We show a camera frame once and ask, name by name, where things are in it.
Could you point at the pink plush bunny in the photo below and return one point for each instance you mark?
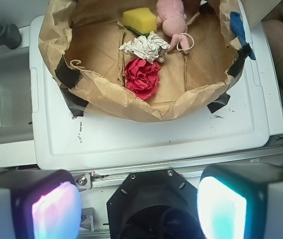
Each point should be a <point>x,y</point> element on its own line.
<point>172,19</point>

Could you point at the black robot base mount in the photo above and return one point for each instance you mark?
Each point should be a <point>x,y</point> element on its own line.
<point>158,204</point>

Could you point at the yellow green sponge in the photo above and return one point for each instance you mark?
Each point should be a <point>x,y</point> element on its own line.
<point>140,20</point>

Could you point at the crumpled white paper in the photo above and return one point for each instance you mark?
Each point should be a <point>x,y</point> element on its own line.
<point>150,48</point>

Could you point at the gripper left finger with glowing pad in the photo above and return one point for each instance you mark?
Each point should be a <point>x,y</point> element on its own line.
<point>39,204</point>

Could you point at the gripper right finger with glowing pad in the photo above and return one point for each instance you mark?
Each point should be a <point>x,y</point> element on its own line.
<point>241,201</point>

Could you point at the white plastic lid board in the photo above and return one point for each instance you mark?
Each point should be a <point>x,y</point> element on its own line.
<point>94,142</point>

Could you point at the brown paper bag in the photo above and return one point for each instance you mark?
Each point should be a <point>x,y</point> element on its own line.
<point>79,42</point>

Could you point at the blue tape piece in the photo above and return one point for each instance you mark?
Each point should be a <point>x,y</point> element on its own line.
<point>237,27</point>

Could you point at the crumpled red paper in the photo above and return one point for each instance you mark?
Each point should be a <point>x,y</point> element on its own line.
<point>142,77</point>

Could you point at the white sink basin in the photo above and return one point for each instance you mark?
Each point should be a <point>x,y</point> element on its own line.
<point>15,97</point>

